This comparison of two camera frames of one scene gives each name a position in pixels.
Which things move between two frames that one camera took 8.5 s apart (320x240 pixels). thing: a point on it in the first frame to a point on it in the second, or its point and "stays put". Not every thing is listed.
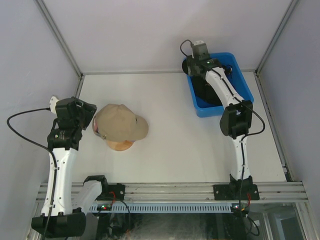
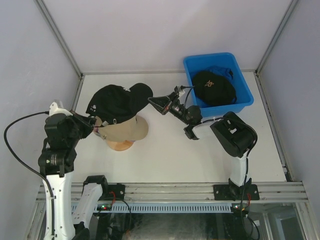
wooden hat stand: x=120 y=146 stays put
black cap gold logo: x=203 y=89 stays put
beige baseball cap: x=117 y=122 stays put
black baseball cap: x=184 y=66 to x=113 y=104
